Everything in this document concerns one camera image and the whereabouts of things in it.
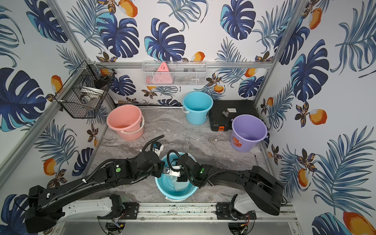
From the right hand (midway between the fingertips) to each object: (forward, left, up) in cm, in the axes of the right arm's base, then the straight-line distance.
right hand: (173, 166), depth 82 cm
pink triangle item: (+45, +8, +29) cm, 54 cm away
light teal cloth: (-9, -3, -5) cm, 11 cm away
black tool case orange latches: (+31, -28, +2) cm, 42 cm away
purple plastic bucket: (+26, -47, -1) cm, 54 cm away
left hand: (-3, +2, +7) cm, 8 cm away
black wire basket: (+30, +50, +27) cm, 64 cm away
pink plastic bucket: (+37, +37, -3) cm, 52 cm away
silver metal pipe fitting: (+40, -35, +1) cm, 53 cm away
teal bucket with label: (+50, -14, 0) cm, 52 cm away
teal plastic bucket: (-8, +4, -6) cm, 11 cm away
